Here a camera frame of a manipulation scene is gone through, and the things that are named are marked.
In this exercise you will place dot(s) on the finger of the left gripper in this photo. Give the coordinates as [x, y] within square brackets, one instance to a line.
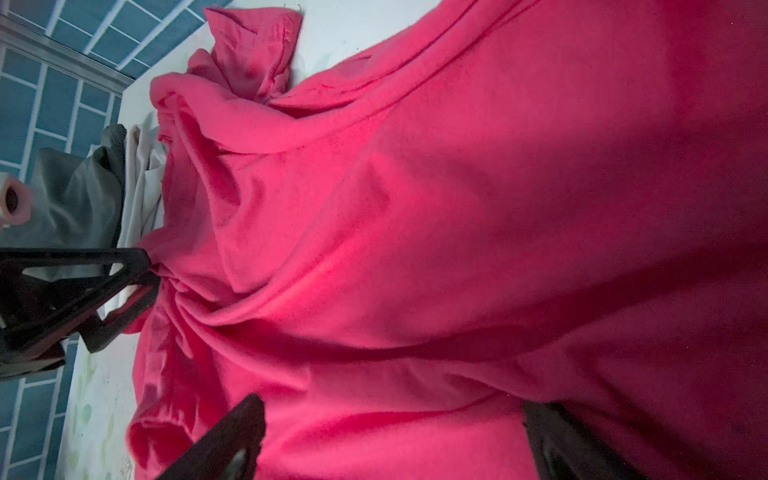
[122, 311]
[37, 314]

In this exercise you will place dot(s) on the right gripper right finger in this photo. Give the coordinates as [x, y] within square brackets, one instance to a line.
[564, 448]

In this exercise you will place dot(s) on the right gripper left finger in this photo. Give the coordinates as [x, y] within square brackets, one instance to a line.
[230, 450]

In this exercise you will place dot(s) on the magenta t shirt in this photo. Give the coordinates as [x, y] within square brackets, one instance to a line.
[509, 201]

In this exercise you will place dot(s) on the folded grey t shirt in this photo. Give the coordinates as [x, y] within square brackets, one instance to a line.
[77, 201]

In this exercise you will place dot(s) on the folded white t shirt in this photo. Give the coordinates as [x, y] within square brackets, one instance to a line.
[143, 158]

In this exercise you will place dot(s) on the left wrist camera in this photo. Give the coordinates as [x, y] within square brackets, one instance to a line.
[16, 201]

